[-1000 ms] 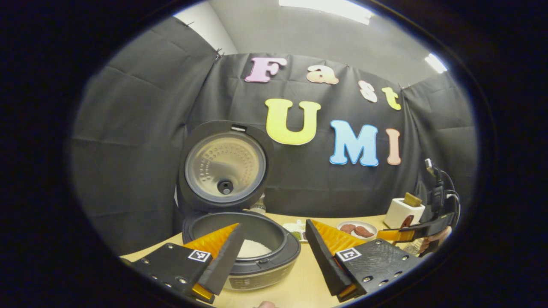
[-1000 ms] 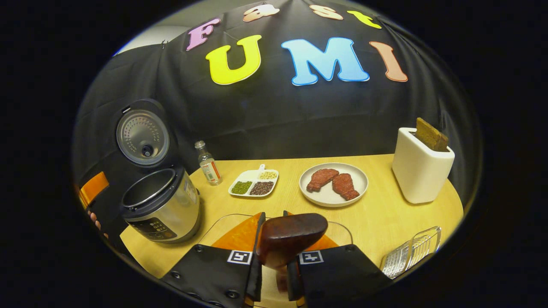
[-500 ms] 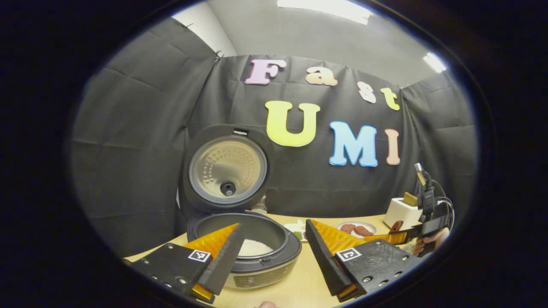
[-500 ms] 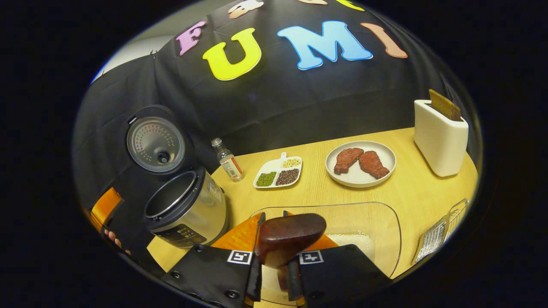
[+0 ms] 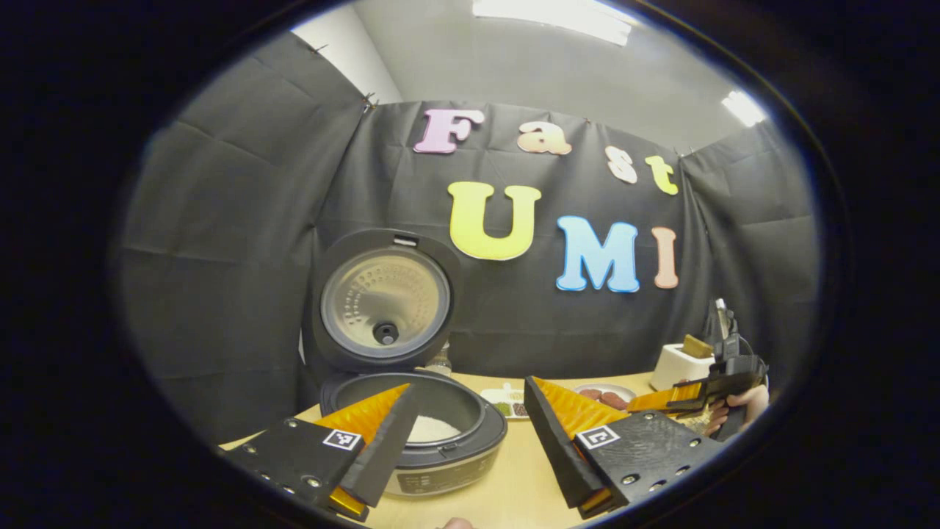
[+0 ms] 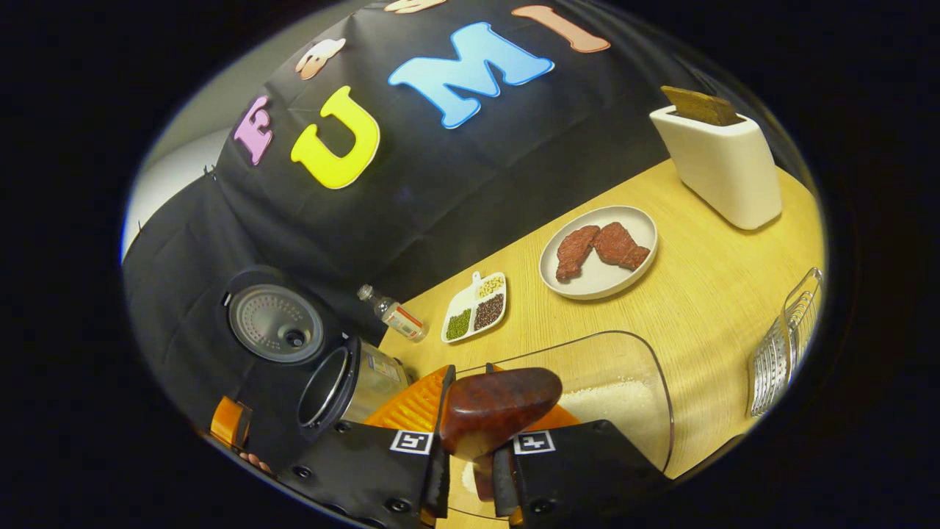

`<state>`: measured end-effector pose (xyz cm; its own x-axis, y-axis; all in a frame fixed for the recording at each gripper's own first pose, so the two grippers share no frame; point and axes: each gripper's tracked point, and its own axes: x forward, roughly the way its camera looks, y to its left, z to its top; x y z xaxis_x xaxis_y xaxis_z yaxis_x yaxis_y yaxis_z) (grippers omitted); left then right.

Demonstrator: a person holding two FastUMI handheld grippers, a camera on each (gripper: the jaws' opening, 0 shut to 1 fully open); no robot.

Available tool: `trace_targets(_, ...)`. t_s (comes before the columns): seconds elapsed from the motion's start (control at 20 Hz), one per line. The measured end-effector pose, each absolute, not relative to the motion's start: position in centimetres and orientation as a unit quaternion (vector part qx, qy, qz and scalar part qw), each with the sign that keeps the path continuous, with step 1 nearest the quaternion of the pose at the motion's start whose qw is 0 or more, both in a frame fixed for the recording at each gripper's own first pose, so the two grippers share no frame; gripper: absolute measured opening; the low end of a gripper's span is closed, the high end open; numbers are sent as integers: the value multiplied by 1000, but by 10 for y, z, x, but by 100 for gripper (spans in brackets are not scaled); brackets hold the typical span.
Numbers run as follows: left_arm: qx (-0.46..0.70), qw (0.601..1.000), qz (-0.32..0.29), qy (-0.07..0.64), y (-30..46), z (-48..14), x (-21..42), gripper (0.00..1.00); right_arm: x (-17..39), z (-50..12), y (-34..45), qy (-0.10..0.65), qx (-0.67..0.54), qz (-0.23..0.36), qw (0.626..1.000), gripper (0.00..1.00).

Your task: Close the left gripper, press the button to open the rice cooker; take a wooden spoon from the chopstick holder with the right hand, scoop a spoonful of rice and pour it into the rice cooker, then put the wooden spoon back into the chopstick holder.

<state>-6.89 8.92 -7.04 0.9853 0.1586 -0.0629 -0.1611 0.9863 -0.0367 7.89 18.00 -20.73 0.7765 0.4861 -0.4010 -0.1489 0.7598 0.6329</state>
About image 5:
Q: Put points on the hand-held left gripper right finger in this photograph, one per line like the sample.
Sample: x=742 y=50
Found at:
x=554 y=441

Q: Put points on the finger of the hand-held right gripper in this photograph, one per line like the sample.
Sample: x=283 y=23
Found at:
x=661 y=401

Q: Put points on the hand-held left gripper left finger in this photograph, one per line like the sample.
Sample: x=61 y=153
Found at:
x=389 y=448

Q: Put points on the white chopstick holder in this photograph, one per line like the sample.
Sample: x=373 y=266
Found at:
x=672 y=367

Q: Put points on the black rice cooker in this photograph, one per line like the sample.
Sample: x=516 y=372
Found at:
x=385 y=294

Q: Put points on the round white plate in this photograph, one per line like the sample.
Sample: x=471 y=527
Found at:
x=633 y=397

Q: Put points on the white dish with beans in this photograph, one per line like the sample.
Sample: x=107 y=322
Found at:
x=499 y=400

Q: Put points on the small clear glass bottle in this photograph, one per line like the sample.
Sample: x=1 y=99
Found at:
x=440 y=364

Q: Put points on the black backdrop cloth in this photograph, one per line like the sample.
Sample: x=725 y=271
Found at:
x=235 y=257

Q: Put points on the small ceiling light panel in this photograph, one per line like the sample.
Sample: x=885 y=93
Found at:
x=744 y=108

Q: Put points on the large ceiling light panel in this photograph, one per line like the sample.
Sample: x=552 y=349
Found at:
x=554 y=18

